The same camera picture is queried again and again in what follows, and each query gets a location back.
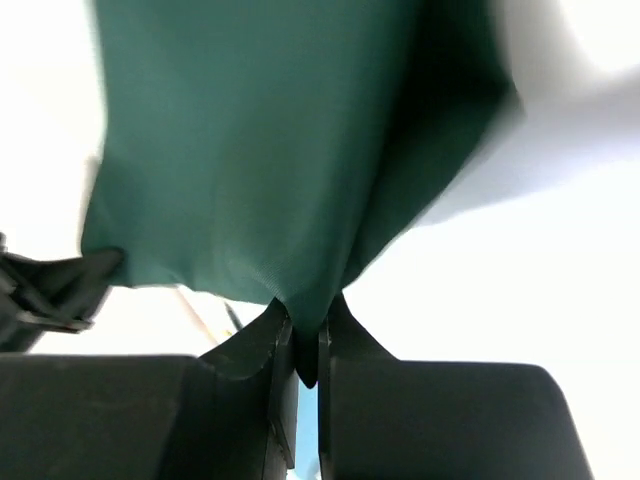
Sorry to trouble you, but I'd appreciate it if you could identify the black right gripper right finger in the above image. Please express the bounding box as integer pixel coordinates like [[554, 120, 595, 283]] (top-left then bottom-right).
[[318, 297, 592, 480]]

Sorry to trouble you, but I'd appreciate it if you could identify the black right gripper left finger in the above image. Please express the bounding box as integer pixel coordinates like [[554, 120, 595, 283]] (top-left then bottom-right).
[[1, 301, 298, 479]]

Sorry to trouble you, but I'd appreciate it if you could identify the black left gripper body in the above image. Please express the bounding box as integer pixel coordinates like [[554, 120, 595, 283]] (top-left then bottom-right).
[[1, 236, 123, 350]]

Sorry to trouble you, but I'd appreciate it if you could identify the dark green cloth placemat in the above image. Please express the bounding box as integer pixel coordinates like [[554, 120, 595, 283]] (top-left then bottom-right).
[[81, 0, 511, 386]]

